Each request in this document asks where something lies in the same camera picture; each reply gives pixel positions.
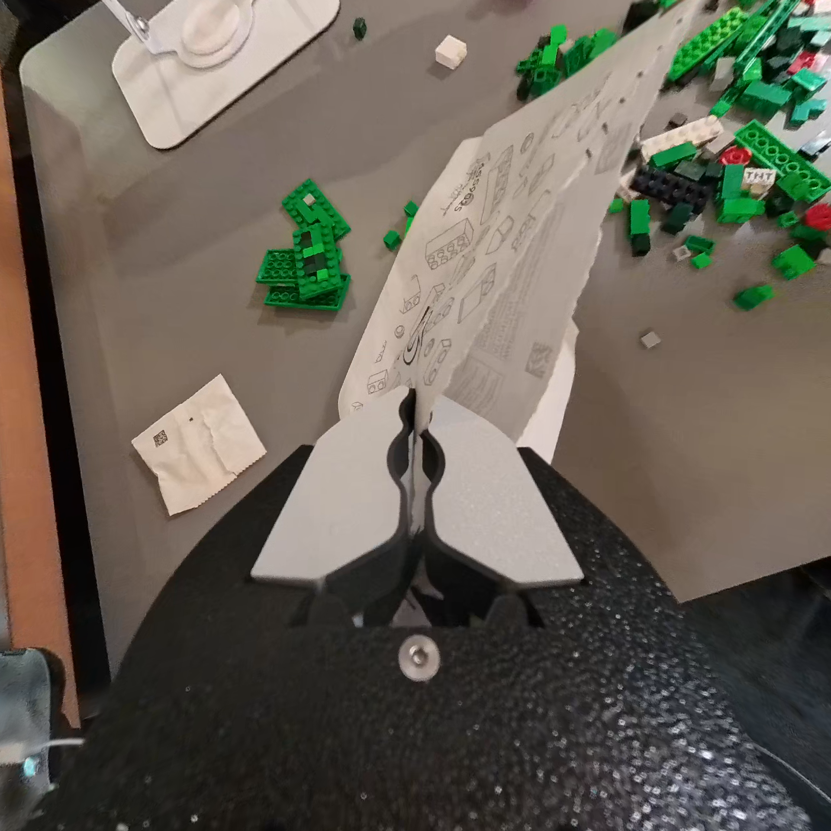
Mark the long white brick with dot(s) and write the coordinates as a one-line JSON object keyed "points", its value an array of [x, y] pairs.
{"points": [[681, 133]]}

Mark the small white paper packet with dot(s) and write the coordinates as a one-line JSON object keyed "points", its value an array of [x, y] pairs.
{"points": [[195, 448]]}

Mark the white square brick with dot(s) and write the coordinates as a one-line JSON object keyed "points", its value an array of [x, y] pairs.
{"points": [[450, 52]]}

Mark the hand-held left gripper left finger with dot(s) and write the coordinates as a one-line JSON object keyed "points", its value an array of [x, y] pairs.
{"points": [[324, 506]]}

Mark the red round brick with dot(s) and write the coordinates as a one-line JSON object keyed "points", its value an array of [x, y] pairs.
{"points": [[735, 156]]}

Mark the torn printed paper bag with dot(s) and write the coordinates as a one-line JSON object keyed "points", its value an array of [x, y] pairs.
{"points": [[519, 214]]}

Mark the black studded plate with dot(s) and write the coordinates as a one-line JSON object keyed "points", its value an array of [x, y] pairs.
{"points": [[668, 185]]}

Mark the person's leg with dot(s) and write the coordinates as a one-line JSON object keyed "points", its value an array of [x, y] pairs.
{"points": [[779, 649]]}

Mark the white printed brick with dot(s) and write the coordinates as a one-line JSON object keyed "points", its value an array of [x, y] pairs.
{"points": [[759, 178]]}

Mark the pile of green toy bricks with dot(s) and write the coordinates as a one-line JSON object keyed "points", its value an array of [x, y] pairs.
{"points": [[766, 97]]}

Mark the green brick plate assembly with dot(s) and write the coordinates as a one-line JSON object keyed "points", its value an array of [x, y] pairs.
{"points": [[311, 253]]}

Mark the white stand base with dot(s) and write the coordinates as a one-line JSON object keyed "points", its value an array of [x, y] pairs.
{"points": [[259, 65]]}

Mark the tiny dark green brick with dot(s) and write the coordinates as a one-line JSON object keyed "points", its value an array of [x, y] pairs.
{"points": [[359, 28]]}

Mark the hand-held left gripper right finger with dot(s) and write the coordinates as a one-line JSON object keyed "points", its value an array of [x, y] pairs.
{"points": [[493, 506]]}

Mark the small grey tile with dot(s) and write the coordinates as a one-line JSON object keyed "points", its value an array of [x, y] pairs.
{"points": [[650, 339]]}

